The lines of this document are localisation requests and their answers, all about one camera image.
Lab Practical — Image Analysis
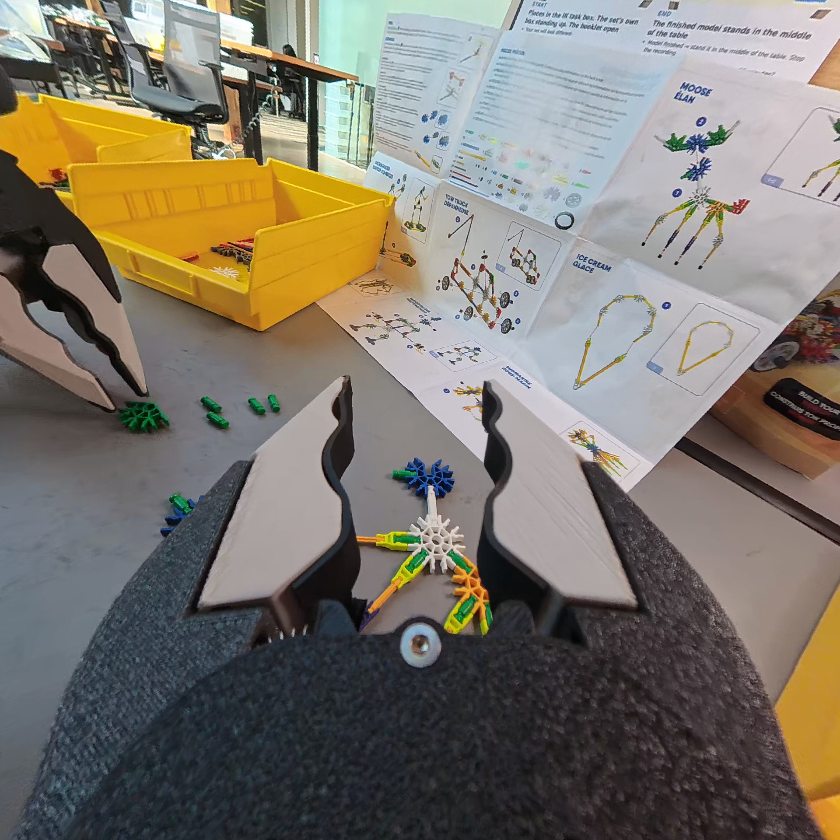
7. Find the black office chair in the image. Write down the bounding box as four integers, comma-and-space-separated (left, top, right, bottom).
98, 0, 231, 142

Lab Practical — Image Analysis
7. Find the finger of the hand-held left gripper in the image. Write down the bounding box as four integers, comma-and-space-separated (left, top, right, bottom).
38, 245, 151, 400
0, 252, 119, 414

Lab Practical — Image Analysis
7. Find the green fan connector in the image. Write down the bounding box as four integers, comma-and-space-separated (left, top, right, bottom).
118, 400, 170, 434

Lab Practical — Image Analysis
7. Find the multicoloured construction toy model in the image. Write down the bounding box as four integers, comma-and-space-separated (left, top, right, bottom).
356, 486, 493, 636

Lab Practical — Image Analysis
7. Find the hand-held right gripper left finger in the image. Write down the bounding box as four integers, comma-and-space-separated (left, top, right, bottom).
197, 376, 362, 631

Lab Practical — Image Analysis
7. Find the grey desk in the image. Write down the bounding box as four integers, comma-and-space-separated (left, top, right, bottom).
0, 266, 840, 840

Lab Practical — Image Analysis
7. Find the white printed task sheet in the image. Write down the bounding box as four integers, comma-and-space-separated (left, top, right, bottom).
505, 0, 840, 83

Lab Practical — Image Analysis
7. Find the blue snowflake connector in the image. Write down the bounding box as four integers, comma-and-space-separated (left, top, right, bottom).
405, 458, 455, 497
159, 495, 201, 538

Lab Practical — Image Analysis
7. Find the coiled cable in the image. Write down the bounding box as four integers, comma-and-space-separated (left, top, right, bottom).
220, 115, 263, 158

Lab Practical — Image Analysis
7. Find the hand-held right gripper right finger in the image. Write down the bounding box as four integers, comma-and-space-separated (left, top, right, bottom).
479, 381, 639, 636

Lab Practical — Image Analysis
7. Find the toy packaging box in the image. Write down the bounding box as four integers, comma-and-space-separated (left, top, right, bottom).
709, 276, 840, 480

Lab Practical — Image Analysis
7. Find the yellow plastic bin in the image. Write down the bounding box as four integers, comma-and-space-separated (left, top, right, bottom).
69, 157, 395, 332
0, 92, 194, 211
774, 646, 840, 821

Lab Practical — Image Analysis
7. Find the wooden table with black legs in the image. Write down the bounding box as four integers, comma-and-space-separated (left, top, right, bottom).
220, 39, 361, 173

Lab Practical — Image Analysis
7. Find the white instruction sheet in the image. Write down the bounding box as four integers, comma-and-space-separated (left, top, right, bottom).
317, 13, 840, 493

